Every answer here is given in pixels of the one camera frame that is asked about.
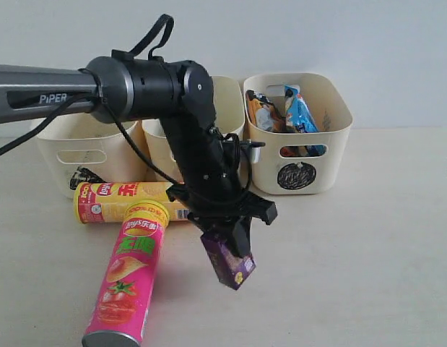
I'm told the right cream plastic bin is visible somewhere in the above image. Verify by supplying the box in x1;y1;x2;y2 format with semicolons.
243;72;353;194

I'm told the orange snack bag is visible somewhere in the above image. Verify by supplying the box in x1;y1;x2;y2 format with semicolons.
245;89;287;145

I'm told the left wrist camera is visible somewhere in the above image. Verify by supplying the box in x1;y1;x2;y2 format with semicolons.
240;139;266;164

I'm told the pink Lays chips can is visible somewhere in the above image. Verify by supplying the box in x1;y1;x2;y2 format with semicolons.
82;200;170;346

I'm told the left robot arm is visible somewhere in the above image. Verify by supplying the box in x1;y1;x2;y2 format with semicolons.
0;56;277;257

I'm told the purple drink carton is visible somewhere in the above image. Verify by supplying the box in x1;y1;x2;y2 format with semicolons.
201;233;256;291

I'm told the blue instant noodle packet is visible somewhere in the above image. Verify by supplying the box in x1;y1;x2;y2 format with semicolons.
284;85;326;157

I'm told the middle cream plastic bin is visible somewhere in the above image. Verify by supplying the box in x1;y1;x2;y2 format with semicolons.
142;76;246;182

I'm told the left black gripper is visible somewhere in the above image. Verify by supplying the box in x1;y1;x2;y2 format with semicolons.
166;182;278;257

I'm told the yellow Lays chips can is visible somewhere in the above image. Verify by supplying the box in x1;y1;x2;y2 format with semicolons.
73;181;189;223

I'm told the left cream plastic bin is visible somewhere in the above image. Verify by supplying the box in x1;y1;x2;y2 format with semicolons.
35;113;148;199

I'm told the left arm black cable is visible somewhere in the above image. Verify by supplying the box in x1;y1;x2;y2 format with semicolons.
0;13;253;203

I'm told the cream plastic bin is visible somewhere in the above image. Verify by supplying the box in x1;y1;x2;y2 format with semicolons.
243;72;353;194
142;76;246;182
35;113;148;199

